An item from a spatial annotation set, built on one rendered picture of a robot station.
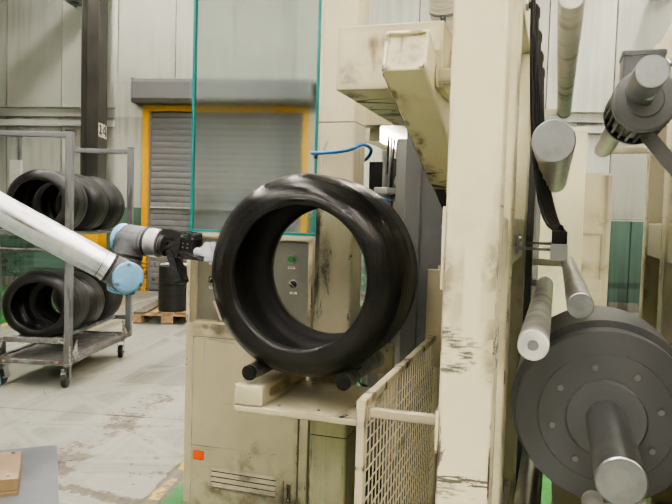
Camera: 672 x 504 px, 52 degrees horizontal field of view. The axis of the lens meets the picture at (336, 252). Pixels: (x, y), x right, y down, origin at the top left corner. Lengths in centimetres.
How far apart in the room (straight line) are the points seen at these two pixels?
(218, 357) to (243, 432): 32
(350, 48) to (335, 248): 82
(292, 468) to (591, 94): 943
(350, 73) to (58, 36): 1154
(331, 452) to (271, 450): 53
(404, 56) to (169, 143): 1049
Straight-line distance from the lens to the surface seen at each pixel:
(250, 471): 291
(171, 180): 1180
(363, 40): 161
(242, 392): 200
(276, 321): 221
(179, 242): 213
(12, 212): 209
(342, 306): 224
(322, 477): 240
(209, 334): 285
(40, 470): 222
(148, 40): 1231
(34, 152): 1293
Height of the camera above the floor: 135
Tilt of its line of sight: 3 degrees down
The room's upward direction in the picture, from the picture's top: 2 degrees clockwise
